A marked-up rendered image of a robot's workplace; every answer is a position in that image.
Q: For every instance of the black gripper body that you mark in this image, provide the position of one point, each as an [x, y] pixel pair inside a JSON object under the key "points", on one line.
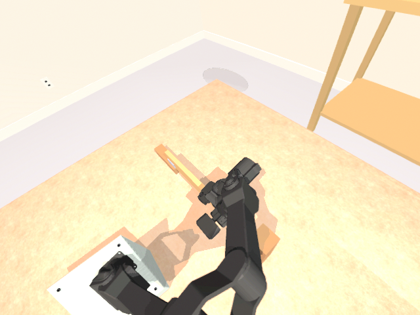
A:
{"points": [[208, 225]]}

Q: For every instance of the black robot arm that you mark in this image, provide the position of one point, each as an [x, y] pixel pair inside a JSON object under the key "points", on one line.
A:
{"points": [[119, 284]]}

